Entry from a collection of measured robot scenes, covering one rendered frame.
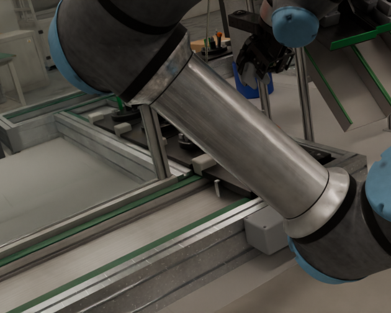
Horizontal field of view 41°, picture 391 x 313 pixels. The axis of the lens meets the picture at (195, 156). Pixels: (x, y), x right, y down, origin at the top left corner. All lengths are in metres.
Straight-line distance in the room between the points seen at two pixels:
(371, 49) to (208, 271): 0.80
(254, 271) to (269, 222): 0.11
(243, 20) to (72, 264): 0.62
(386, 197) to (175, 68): 0.28
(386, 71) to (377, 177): 0.86
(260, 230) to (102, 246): 0.36
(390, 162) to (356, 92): 0.74
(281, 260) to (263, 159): 0.47
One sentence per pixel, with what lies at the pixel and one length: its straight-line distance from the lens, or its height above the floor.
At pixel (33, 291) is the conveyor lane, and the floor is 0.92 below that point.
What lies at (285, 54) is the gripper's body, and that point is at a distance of 1.08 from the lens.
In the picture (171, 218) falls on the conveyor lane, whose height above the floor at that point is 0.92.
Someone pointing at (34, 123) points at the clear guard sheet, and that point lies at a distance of 1.16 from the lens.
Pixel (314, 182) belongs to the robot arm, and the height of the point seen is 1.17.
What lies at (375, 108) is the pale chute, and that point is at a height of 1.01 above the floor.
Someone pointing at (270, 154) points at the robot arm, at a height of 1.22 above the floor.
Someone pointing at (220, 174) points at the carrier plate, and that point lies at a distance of 1.23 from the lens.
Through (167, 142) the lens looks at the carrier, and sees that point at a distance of 1.51.
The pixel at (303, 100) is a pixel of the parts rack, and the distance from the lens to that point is 1.37.
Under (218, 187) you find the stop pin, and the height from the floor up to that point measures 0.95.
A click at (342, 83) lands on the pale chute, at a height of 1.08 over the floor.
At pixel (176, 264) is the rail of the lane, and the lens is 1.00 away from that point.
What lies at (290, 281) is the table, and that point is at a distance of 1.02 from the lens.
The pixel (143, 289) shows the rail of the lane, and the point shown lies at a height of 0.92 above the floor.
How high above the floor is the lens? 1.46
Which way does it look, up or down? 21 degrees down
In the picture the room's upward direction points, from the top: 12 degrees counter-clockwise
